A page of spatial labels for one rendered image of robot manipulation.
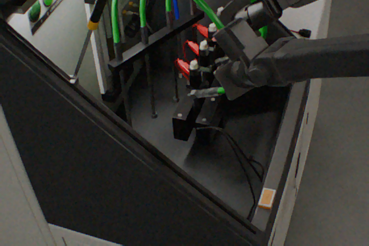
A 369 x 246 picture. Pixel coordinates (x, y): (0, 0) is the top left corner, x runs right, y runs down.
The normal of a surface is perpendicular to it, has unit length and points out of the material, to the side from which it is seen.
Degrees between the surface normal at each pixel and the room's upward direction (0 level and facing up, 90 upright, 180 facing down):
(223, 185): 0
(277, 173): 0
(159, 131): 0
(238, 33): 39
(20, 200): 90
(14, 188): 90
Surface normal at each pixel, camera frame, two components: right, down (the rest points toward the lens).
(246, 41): 0.33, -0.21
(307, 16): -0.05, -0.72
